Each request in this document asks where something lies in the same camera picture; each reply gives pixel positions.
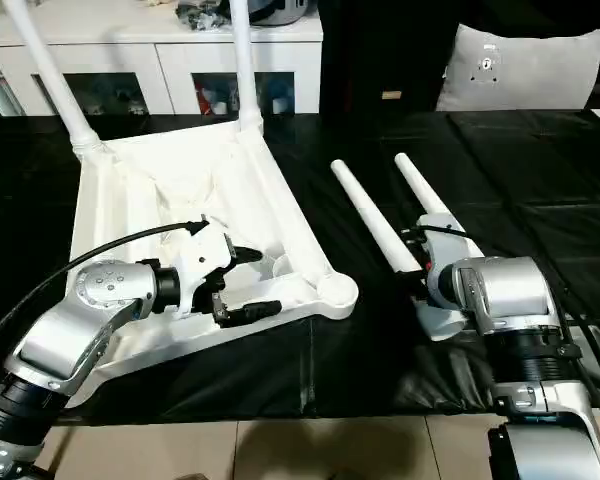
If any white plastic table leg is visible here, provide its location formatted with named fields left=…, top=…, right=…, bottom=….
left=2, top=0, right=101, bottom=151
left=331, top=159, right=466, bottom=343
left=229, top=0, right=265, bottom=134
left=393, top=153, right=481, bottom=256

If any white plastic table top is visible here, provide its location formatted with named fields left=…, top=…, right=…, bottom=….
left=62, top=122, right=360, bottom=409

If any black table mat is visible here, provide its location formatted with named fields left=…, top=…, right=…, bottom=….
left=0, top=112, right=600, bottom=424

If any white pillow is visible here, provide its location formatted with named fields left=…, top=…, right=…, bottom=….
left=434, top=22, right=600, bottom=112

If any white glass-door cabinet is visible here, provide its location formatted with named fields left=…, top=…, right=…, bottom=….
left=0, top=0, right=324, bottom=119

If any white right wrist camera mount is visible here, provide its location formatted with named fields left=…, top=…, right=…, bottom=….
left=414, top=212, right=484, bottom=311

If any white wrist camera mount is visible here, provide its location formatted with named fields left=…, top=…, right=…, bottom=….
left=172, top=219, right=239, bottom=321
left=414, top=212, right=484, bottom=311

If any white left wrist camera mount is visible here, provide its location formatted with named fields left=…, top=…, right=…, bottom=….
left=172, top=219, right=239, bottom=321

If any grey bag with black strap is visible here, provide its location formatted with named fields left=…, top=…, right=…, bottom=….
left=249, top=0, right=321, bottom=27

